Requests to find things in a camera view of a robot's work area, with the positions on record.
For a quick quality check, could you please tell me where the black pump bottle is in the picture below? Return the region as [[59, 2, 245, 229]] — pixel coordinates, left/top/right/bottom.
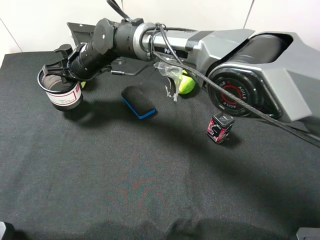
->
[[53, 43, 88, 90]]

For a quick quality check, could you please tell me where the green lime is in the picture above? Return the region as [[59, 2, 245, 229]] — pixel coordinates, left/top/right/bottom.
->
[[179, 70, 196, 95]]

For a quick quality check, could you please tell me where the red black small tin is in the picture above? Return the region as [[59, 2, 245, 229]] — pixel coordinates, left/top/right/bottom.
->
[[206, 112, 235, 144]]

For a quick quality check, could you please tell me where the black table cloth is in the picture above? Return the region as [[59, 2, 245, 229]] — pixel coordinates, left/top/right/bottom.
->
[[0, 52, 320, 240]]

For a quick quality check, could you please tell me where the black mesh pen cup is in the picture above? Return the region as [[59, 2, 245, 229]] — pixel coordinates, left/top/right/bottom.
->
[[37, 69, 83, 112]]

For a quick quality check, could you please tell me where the blue felt board eraser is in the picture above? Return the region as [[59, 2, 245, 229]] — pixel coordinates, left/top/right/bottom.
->
[[121, 86, 157, 120]]

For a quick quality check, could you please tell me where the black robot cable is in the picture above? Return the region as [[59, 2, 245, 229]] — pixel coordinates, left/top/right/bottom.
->
[[106, 0, 320, 147]]

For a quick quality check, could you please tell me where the clear plastic wrap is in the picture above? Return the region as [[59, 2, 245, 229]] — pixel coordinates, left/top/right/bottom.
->
[[153, 58, 183, 102]]

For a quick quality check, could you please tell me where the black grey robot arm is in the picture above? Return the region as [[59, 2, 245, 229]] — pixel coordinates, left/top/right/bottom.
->
[[37, 18, 320, 145]]

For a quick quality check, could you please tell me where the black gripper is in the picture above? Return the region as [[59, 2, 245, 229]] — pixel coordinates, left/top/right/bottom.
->
[[42, 51, 105, 82]]

